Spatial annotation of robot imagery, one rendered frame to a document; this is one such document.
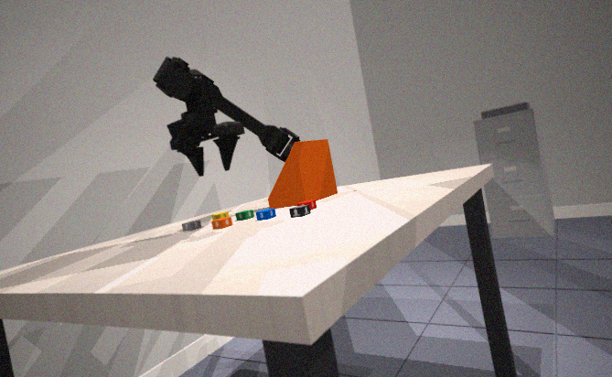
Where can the blue block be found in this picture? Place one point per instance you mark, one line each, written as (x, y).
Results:
(265, 214)

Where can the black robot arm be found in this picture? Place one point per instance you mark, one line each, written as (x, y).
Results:
(176, 80)

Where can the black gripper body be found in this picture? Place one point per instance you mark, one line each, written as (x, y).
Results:
(227, 129)

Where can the yellow block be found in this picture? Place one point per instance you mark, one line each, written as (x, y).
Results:
(220, 215)

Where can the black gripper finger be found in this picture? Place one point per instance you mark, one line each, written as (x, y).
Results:
(195, 156)
(227, 146)

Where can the green block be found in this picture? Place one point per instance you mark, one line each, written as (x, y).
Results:
(244, 215)

